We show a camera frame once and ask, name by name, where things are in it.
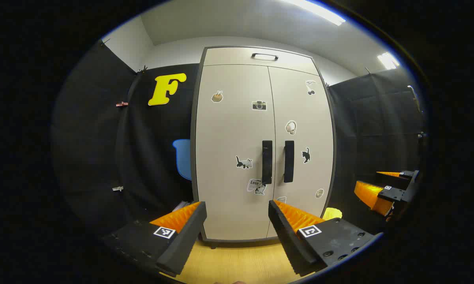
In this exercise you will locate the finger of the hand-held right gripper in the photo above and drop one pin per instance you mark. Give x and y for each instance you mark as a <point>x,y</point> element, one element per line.
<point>406,177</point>
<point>371,195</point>

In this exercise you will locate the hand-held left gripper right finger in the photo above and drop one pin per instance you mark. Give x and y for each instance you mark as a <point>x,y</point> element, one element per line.
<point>288,240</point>

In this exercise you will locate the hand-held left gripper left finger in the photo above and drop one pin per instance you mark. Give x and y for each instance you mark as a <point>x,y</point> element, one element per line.
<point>185,244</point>

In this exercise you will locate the white cabinet door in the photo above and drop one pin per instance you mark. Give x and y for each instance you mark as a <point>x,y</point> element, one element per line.
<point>319,157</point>
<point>229,130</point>

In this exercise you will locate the white double-door shoe cabinet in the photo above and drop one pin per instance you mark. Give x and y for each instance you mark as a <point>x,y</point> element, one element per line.
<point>193,150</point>

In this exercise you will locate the white cabinet top drawer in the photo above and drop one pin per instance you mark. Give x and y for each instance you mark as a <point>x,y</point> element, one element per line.
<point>229,56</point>

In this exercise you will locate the small upright book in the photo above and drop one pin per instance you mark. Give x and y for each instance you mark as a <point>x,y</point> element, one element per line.
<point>181,206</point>

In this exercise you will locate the short ceiling light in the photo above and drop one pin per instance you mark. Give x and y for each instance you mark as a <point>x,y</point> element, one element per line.
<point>387,60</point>

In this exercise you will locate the white clip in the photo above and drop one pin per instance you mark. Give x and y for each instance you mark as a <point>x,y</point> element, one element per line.
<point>117,189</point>

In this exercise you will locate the long ceiling light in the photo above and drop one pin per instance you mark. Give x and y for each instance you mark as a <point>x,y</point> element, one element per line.
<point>319,11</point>

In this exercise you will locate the dark clip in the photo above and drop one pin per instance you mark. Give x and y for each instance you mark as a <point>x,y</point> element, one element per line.
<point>142,70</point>

